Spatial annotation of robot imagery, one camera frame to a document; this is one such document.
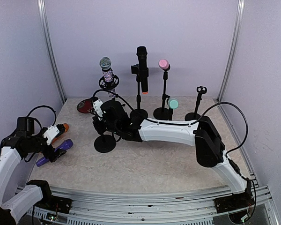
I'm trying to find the purple microphone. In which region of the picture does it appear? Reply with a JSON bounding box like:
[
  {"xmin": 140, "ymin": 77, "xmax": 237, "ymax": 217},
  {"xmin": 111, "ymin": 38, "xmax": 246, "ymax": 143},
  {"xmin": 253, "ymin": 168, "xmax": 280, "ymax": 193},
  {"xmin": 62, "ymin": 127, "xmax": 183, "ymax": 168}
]
[{"xmin": 36, "ymin": 139, "xmax": 74, "ymax": 167}]

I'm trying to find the orange microphone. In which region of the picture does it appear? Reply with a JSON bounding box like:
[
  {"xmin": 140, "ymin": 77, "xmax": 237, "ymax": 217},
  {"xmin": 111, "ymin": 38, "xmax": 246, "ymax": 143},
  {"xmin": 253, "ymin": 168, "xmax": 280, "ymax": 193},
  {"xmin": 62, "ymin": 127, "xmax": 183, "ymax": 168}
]
[{"xmin": 52, "ymin": 123, "xmax": 69, "ymax": 143}]

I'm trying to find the teal microphone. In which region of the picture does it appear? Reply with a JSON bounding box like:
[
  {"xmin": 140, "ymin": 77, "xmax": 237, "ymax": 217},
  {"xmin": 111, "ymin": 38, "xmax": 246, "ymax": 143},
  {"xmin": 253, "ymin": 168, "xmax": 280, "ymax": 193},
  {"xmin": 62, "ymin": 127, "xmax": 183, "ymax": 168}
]
[{"xmin": 167, "ymin": 97, "xmax": 179, "ymax": 109}]

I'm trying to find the pink microphone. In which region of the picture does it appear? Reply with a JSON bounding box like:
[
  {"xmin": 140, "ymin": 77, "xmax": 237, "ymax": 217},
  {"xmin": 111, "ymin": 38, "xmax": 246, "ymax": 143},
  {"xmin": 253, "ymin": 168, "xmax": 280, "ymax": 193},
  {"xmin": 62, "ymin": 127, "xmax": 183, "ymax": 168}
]
[{"xmin": 158, "ymin": 59, "xmax": 170, "ymax": 71}]

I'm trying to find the black round-base stand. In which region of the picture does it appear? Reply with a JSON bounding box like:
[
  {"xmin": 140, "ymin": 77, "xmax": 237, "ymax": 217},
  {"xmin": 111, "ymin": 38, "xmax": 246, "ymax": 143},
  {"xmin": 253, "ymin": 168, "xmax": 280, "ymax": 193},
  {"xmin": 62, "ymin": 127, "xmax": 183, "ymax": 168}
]
[{"xmin": 185, "ymin": 86, "xmax": 207, "ymax": 121}]

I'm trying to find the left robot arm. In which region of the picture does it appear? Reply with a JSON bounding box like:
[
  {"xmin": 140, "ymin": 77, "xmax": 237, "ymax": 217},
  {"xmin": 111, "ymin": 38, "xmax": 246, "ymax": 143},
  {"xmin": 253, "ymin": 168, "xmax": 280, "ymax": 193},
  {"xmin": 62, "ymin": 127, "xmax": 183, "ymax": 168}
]
[{"xmin": 0, "ymin": 114, "xmax": 69, "ymax": 225}]

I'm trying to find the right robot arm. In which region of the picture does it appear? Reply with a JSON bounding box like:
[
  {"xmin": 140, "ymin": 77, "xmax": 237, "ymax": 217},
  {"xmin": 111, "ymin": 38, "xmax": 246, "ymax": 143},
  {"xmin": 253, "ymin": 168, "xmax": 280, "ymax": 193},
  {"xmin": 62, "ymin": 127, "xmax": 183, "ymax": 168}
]
[{"xmin": 91, "ymin": 95, "xmax": 257, "ymax": 208}]

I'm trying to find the black tripod mic stand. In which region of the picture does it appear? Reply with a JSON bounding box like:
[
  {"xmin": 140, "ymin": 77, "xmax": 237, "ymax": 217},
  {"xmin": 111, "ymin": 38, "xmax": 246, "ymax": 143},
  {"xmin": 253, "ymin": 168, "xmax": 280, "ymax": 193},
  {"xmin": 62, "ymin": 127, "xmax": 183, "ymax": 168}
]
[{"xmin": 99, "ymin": 74, "xmax": 119, "ymax": 98}]

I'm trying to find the silver rhinestone microphone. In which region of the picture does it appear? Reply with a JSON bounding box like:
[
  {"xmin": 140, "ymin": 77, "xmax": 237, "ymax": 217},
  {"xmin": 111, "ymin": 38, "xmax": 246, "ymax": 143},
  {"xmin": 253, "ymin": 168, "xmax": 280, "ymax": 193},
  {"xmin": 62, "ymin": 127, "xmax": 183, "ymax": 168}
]
[{"xmin": 99, "ymin": 56, "xmax": 115, "ymax": 98}]

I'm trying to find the black tall microphone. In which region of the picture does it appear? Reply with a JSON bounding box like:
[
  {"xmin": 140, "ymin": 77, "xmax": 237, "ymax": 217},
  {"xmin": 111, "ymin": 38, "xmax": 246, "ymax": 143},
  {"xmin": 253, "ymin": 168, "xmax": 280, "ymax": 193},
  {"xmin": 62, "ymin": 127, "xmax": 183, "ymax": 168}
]
[{"xmin": 136, "ymin": 46, "xmax": 148, "ymax": 94}]

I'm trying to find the dark red floral plate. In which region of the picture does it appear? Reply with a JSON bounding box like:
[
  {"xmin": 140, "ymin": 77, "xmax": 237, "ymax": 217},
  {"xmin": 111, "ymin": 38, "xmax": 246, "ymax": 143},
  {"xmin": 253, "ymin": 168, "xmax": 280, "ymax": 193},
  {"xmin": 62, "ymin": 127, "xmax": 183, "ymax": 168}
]
[{"xmin": 76, "ymin": 98, "xmax": 93, "ymax": 114}]

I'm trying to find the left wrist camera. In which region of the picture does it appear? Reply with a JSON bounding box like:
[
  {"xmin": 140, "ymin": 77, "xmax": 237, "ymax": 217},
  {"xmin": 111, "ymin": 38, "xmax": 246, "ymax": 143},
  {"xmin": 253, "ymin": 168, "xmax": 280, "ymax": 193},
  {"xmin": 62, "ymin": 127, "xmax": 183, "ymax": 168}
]
[{"xmin": 42, "ymin": 124, "xmax": 65, "ymax": 145}]

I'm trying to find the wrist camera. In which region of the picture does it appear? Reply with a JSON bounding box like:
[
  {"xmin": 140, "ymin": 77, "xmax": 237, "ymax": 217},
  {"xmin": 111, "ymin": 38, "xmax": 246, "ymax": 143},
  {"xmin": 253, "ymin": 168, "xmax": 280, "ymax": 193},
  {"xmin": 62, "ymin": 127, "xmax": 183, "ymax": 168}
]
[
  {"xmin": 92, "ymin": 99, "xmax": 104, "ymax": 121},
  {"xmin": 42, "ymin": 124, "xmax": 65, "ymax": 145}
]

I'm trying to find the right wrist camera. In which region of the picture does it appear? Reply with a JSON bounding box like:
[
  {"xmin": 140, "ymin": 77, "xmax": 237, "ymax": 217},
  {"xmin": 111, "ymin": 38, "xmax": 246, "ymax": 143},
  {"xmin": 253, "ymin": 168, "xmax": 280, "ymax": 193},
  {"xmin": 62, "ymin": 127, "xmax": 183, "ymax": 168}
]
[{"xmin": 92, "ymin": 99, "xmax": 104, "ymax": 121}]

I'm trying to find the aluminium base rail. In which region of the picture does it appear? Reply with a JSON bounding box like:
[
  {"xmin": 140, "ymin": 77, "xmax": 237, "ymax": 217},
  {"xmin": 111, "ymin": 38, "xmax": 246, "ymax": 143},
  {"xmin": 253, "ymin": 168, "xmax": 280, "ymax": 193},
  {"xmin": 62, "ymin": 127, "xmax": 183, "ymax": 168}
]
[{"xmin": 7, "ymin": 182, "xmax": 281, "ymax": 225}]

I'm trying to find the left metal frame post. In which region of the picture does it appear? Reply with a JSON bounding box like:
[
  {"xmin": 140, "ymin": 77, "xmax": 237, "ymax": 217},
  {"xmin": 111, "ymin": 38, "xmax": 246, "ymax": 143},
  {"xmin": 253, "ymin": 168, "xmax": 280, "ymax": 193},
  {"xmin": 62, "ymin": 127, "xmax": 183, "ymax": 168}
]
[{"xmin": 37, "ymin": 0, "xmax": 67, "ymax": 104}]

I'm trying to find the metal frame post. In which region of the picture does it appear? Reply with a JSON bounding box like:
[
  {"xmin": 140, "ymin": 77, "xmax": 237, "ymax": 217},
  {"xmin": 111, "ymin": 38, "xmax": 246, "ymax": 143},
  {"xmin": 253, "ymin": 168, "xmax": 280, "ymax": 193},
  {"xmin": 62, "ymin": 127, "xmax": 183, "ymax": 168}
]
[
  {"xmin": 216, "ymin": 0, "xmax": 245, "ymax": 102},
  {"xmin": 37, "ymin": 0, "xmax": 67, "ymax": 104}
]

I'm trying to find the right metal frame post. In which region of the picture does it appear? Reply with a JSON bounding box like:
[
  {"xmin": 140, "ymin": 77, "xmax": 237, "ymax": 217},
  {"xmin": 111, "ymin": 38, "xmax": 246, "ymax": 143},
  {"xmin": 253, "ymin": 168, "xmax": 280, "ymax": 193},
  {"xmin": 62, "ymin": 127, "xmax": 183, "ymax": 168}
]
[{"xmin": 216, "ymin": 0, "xmax": 245, "ymax": 102}]

